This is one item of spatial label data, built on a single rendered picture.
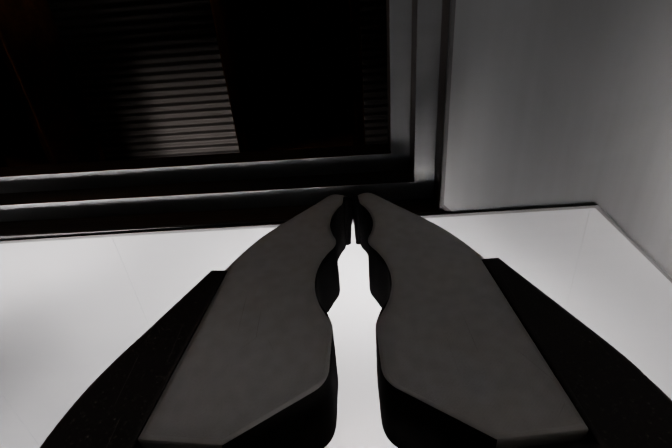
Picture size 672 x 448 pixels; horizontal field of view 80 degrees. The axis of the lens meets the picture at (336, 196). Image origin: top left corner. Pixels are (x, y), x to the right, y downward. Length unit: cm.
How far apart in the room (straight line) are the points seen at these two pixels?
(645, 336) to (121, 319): 21
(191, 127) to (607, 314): 40
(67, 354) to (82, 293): 4
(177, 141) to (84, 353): 31
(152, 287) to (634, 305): 18
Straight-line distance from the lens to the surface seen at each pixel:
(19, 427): 27
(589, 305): 18
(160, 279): 17
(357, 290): 15
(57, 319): 20
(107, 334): 20
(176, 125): 47
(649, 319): 20
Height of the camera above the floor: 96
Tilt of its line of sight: 62 degrees down
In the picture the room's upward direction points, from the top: 178 degrees counter-clockwise
